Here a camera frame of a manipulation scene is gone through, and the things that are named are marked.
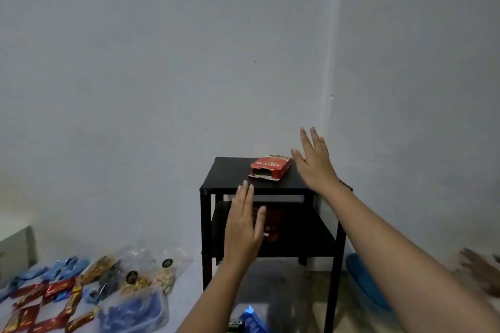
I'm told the person's left forearm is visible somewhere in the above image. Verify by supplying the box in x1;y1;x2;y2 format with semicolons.
176;260;257;333

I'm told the blue plastic basin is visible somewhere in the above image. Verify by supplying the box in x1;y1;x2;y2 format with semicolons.
345;252;393;313

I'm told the pile of red candy bars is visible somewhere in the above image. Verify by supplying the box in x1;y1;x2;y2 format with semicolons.
0;277;101;333

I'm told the blue snack bag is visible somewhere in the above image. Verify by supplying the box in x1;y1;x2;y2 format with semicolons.
239;305;271;333

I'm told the bag of beige nuts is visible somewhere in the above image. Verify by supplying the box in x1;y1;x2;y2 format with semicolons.
119;270;151;297

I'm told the group of light blue packets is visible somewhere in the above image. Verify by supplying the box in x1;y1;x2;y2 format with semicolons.
0;255;103;304

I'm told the person's left hand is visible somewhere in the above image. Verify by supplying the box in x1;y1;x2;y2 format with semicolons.
222;180;268;267

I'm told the white perforated box lid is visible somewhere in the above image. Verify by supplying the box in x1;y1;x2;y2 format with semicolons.
0;214;33;242

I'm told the black side table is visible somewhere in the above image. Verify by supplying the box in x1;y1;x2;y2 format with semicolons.
199;156;354;333

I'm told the clear plastic tub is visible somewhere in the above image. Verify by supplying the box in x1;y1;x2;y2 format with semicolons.
95;288;171;333

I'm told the bag of pastel candies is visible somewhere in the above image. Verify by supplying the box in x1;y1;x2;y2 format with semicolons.
150;247;188;295

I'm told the grey marble-look board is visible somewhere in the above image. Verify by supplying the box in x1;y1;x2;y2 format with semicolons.
0;254;329;333

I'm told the person's right hand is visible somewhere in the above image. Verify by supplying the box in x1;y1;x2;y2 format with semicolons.
291;127;341;195

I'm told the bag of black-white cookies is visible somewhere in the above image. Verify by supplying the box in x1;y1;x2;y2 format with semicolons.
97;260;122;300

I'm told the white storage box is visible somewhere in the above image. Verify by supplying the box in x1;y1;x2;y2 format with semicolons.
0;227;38;282

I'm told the person's right forearm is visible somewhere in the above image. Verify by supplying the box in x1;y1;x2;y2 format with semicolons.
318;180;500;333

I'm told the red cardboard snack box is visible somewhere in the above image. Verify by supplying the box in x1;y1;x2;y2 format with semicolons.
248;155;293;181

